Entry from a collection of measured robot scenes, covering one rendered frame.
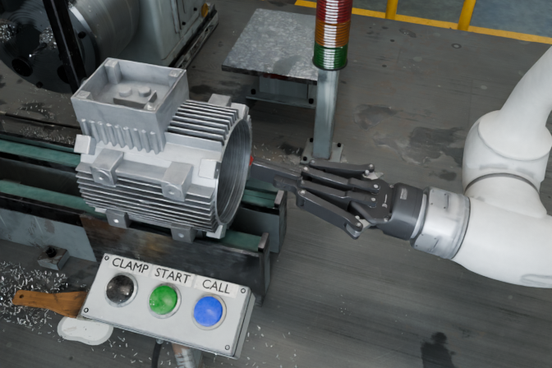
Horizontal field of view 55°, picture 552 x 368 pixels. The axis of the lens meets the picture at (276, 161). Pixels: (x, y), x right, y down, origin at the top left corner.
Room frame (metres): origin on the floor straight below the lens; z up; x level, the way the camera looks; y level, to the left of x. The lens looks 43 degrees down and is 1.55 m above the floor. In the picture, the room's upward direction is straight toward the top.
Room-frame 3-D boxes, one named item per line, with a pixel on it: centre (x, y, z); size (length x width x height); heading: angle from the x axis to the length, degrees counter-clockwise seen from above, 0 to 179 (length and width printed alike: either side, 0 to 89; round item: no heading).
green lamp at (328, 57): (0.81, -0.10, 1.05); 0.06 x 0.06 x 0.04
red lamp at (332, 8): (0.81, -0.10, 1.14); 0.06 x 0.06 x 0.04
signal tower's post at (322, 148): (0.81, -0.10, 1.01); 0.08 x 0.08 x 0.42; 75
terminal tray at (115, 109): (0.58, 0.19, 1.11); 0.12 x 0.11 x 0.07; 75
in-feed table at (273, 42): (1.07, -0.03, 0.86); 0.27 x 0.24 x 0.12; 165
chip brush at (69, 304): (0.46, 0.32, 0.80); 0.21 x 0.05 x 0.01; 82
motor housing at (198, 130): (0.57, 0.16, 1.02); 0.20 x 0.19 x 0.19; 75
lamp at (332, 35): (0.81, -0.10, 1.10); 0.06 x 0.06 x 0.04
